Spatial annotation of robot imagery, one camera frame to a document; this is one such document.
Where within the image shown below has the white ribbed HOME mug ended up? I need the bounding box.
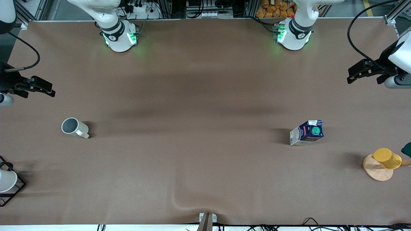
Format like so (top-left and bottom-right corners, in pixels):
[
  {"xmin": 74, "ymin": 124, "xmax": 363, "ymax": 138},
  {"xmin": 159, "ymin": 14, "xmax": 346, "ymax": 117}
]
[{"xmin": 61, "ymin": 117, "xmax": 90, "ymax": 139}]

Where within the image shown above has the blue milk carton green cap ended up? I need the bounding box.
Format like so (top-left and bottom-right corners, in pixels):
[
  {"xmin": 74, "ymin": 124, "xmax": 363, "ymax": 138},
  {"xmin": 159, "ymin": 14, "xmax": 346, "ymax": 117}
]
[{"xmin": 290, "ymin": 120, "xmax": 324, "ymax": 147}]

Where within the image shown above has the yellow plastic cup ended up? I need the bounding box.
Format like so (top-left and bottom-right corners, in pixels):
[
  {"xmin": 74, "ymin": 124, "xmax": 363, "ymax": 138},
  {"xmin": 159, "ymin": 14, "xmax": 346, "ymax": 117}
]
[{"xmin": 372, "ymin": 148, "xmax": 402, "ymax": 169}]

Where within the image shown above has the round wooden cup stand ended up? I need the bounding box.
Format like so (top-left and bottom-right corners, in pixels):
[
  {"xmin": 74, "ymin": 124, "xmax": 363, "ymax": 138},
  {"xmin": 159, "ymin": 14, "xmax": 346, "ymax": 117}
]
[{"xmin": 363, "ymin": 153, "xmax": 411, "ymax": 182}]

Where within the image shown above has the plain white cup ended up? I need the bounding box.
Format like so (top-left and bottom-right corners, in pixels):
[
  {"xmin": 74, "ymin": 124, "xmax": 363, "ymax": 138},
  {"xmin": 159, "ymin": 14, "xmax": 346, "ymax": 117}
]
[{"xmin": 0, "ymin": 169, "xmax": 18, "ymax": 193}]

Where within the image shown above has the pile of orange snack bags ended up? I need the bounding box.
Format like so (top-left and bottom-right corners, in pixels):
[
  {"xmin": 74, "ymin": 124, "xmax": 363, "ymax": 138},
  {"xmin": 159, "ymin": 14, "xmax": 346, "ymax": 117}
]
[{"xmin": 256, "ymin": 0, "xmax": 297, "ymax": 18}]

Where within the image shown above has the white power strip with plugs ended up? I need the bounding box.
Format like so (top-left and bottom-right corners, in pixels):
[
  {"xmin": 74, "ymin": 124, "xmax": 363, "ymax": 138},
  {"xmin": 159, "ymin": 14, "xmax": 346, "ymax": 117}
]
[{"xmin": 127, "ymin": 3, "xmax": 151, "ymax": 14}]

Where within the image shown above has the brown table cloth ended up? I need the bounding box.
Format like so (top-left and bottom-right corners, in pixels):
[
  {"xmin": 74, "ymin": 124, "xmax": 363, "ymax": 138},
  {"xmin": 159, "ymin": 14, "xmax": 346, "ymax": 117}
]
[{"xmin": 0, "ymin": 18, "xmax": 411, "ymax": 226}]

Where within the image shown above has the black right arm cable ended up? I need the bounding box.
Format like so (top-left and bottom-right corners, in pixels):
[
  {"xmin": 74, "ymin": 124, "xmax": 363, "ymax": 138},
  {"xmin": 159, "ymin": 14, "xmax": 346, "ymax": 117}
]
[{"xmin": 5, "ymin": 31, "xmax": 41, "ymax": 73}]

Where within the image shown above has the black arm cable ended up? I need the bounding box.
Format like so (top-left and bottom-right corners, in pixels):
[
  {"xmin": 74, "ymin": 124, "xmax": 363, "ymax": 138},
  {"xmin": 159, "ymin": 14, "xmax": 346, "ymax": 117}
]
[
  {"xmin": 347, "ymin": 0, "xmax": 402, "ymax": 70},
  {"xmin": 5, "ymin": 31, "xmax": 41, "ymax": 73}
]

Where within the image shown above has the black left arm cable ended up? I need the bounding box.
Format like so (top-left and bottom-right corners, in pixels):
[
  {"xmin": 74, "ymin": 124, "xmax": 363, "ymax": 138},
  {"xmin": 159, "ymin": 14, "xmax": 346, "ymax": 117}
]
[{"xmin": 347, "ymin": 0, "xmax": 402, "ymax": 70}]

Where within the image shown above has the aluminium frame post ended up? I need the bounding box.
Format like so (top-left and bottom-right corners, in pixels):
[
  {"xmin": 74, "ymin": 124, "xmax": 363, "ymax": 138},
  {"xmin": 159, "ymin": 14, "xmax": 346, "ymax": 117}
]
[
  {"xmin": 14, "ymin": 0, "xmax": 48, "ymax": 29},
  {"xmin": 384, "ymin": 0, "xmax": 411, "ymax": 26}
]

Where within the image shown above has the black wire rack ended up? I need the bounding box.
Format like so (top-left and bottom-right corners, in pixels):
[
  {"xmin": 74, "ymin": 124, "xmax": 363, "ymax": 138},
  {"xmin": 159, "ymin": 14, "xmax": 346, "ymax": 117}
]
[{"xmin": 0, "ymin": 156, "xmax": 27, "ymax": 207}]

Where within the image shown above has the black cable bundle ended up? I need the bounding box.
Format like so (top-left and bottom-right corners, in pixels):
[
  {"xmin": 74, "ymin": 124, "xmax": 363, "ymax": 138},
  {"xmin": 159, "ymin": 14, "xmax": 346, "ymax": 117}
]
[{"xmin": 244, "ymin": 217, "xmax": 411, "ymax": 231}]

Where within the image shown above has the small metal bracket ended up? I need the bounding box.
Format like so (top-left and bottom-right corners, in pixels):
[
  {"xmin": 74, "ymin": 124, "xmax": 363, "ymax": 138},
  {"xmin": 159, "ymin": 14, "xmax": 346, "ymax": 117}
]
[{"xmin": 199, "ymin": 212, "xmax": 217, "ymax": 223}]

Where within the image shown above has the brown mount post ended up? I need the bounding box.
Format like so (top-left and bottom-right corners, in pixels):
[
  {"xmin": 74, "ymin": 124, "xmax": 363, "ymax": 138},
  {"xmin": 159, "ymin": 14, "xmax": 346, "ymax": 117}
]
[{"xmin": 197, "ymin": 212, "xmax": 213, "ymax": 231}]

